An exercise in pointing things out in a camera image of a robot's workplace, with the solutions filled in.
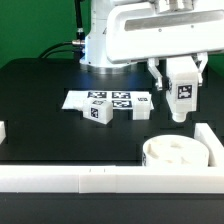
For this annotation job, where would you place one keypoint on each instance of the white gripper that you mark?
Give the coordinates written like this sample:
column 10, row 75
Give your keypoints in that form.
column 157, row 30

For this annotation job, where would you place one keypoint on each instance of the white round stool seat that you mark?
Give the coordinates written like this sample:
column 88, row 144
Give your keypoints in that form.
column 174, row 150

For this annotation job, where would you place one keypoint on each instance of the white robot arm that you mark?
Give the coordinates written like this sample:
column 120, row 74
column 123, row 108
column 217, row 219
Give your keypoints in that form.
column 95, row 42

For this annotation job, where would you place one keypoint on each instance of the white paper with tags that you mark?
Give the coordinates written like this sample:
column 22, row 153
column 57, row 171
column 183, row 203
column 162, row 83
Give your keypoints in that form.
column 121, row 100

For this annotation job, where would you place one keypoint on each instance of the white left fence block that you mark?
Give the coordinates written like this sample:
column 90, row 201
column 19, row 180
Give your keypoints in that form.
column 2, row 131

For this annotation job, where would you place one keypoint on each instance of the white right fence wall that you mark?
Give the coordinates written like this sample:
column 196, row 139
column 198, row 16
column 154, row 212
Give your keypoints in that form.
column 204, row 134

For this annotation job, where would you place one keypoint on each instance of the white fence wall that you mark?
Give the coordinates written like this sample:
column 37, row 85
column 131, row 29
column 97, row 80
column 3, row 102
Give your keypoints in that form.
column 109, row 179
column 204, row 134

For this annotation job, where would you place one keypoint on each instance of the white front fence wall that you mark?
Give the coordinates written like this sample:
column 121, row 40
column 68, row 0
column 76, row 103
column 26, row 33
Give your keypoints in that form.
column 109, row 179

